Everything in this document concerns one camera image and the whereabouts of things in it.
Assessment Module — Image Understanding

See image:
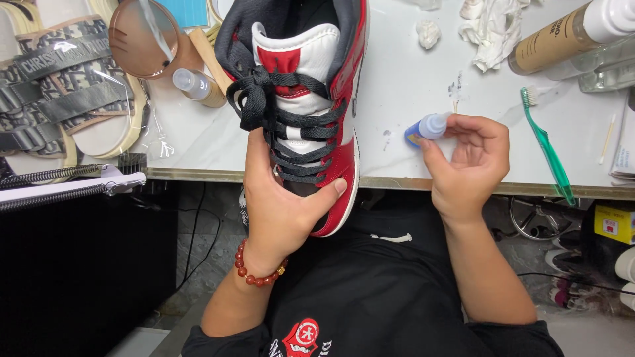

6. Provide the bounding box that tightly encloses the yellow box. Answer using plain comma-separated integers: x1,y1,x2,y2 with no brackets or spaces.
594,203,635,246

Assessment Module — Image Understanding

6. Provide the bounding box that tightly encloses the crumpled white tissue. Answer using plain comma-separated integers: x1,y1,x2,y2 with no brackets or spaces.
458,0,531,73

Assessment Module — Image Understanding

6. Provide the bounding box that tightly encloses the round brown magnifier lens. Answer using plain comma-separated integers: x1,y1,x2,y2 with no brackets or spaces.
108,0,205,80

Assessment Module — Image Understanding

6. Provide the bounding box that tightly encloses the small clear cap bottle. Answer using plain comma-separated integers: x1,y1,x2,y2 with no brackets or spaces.
172,68,228,109

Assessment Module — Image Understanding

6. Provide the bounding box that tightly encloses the red white black high-top sneaker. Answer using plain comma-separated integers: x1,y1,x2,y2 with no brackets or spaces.
214,0,371,238

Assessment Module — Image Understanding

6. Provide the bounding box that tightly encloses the clear plastic wrap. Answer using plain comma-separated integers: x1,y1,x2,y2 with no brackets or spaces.
89,64,175,160

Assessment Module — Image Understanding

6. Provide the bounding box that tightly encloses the small white tissue ball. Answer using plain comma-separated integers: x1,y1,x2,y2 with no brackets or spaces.
416,19,442,50

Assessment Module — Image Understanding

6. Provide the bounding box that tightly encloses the stack of white papers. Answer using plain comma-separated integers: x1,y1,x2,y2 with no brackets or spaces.
609,87,635,188

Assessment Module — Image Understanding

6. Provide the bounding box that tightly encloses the green toothbrush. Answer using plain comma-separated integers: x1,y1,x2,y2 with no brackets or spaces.
520,86,577,207

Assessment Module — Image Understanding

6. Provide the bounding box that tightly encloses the clear glass bottle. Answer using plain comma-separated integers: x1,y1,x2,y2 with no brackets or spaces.
543,34,635,93

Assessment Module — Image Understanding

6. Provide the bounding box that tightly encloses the brown spray bottle white cap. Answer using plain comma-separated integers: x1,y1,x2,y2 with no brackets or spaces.
507,0,635,76

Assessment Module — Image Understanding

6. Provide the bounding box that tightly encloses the small blue glue bottle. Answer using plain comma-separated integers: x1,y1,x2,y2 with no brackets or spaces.
404,112,453,149

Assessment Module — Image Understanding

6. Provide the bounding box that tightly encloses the person's right hand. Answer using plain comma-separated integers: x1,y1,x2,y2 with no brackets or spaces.
417,113,511,225

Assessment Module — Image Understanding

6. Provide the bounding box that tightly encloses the grey patterned strap sandal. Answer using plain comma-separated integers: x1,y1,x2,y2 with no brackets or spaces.
14,15,148,159
0,5,80,185

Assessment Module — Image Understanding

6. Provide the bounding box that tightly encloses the chrome chair base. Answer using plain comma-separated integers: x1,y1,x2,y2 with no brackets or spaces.
509,196,578,242

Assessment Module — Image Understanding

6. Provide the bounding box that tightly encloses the person's left hand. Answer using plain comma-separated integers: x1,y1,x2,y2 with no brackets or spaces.
242,127,348,274

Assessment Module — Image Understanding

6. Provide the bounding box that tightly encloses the blue card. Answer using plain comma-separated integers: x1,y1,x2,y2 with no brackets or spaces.
155,0,211,29

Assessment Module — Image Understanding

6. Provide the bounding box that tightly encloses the black shirt with red print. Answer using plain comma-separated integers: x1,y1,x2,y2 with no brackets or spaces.
181,191,565,357

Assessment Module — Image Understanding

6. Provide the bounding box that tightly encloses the cotton swab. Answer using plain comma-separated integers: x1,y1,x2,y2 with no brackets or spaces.
598,113,617,166

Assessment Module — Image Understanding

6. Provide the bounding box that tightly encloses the wooden brush handle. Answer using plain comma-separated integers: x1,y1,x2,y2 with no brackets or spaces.
189,28,235,95

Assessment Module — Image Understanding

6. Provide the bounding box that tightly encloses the black cable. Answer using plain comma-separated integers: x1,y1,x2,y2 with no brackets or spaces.
175,182,222,293

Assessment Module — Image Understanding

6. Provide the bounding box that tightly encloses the red bead bracelet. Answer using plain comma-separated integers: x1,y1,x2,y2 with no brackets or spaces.
234,238,289,288

